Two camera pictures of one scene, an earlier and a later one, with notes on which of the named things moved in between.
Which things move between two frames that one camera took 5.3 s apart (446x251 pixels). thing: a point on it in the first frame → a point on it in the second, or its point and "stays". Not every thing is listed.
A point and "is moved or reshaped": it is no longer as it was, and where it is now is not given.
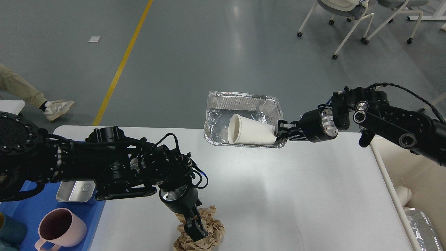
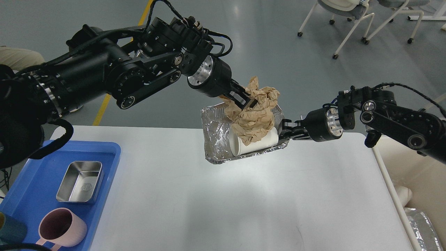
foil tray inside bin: x=422 y=230 stays
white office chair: x=351 y=10 stays
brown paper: x=215 y=228 → x=256 y=119
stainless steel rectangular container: x=76 y=191 stays
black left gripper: x=183 y=198 → x=213 y=77
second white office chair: x=403 y=7 stays
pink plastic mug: x=61 y=226 stays
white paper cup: x=243 y=130 is moved or reshaped
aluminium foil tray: x=221 y=106 → x=216 y=125
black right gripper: x=317 y=125 stays
